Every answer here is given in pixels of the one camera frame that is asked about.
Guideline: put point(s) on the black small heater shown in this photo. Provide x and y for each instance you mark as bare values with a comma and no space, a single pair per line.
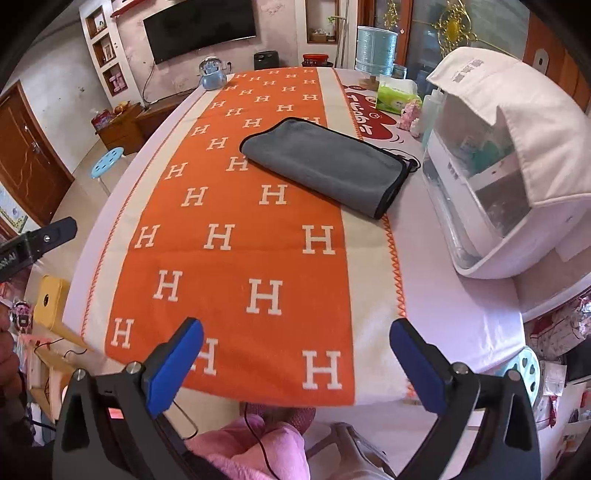
263,60

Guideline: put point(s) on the black flat screen television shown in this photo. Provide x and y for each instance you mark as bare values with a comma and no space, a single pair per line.
192,25

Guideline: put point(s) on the orange H-pattern table runner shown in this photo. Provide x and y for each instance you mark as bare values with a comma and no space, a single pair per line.
296,293

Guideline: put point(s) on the pink toy poodle figure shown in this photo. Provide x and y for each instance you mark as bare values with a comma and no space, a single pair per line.
410,113

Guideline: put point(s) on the light green perforated stool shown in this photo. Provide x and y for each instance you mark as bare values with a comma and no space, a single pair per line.
526,363

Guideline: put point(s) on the pink clothing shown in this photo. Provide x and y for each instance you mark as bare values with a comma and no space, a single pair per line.
266,442

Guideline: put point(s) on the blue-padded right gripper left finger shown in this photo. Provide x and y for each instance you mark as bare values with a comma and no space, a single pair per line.
113,426

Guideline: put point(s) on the purple and grey towel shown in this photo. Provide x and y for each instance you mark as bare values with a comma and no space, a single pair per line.
350,171

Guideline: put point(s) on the white squeeze bottle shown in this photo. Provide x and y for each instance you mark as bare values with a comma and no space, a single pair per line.
432,104

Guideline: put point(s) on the white cloth cover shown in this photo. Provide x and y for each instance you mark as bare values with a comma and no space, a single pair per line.
550,132

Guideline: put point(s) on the red and black bin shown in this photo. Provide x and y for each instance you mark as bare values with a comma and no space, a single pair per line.
315,60

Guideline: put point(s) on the wooden tv cabinet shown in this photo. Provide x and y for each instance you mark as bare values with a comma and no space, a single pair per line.
133,127

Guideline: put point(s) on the brown wooden door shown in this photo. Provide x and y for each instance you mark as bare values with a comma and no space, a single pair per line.
31,171

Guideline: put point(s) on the light blue table lamp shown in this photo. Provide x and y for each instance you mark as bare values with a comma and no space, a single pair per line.
375,54

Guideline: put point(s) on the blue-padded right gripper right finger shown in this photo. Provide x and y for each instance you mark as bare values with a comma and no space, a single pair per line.
506,445

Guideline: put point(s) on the white sterilizer cabinet appliance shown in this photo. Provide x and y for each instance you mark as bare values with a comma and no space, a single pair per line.
478,189

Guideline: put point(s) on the blue round plastic stool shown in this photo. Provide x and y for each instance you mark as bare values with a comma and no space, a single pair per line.
104,164

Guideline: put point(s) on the yellow plastic chair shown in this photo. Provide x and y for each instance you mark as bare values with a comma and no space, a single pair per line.
49,308

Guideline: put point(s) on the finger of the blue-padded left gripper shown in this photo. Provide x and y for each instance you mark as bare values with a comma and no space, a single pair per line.
50,237

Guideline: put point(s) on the green tissue pack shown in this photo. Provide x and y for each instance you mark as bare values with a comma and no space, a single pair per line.
394,94

